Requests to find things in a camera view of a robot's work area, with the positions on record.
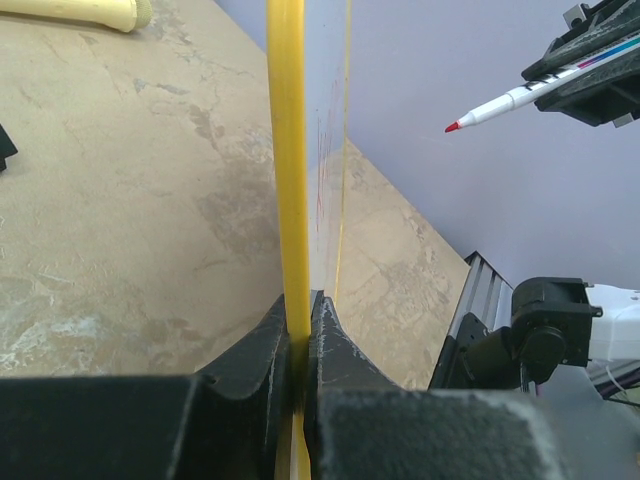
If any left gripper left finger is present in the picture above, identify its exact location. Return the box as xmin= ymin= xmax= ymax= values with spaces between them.
xmin=1 ymin=300 xmax=292 ymax=479

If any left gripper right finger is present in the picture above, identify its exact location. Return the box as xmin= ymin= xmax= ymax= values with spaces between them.
xmin=307 ymin=294 xmax=577 ymax=479

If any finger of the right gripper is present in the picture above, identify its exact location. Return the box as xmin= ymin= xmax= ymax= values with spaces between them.
xmin=521 ymin=0 xmax=639 ymax=81
xmin=534 ymin=50 xmax=639 ymax=126

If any red whiteboard marker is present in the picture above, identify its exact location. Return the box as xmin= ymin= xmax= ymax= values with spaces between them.
xmin=445 ymin=33 xmax=639 ymax=133

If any yellow framed whiteboard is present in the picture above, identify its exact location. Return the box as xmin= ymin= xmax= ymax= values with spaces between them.
xmin=266 ymin=1 xmax=352 ymax=479

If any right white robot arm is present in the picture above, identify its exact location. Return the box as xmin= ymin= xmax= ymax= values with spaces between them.
xmin=430 ymin=1 xmax=639 ymax=390

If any cream toy microphone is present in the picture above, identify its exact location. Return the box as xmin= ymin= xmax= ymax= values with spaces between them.
xmin=1 ymin=0 xmax=153 ymax=33

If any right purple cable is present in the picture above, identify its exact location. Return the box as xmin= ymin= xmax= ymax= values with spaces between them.
xmin=599 ymin=367 xmax=640 ymax=401

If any wire whiteboard stand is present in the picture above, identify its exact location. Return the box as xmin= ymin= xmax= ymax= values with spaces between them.
xmin=0 ymin=125 xmax=18 ymax=172

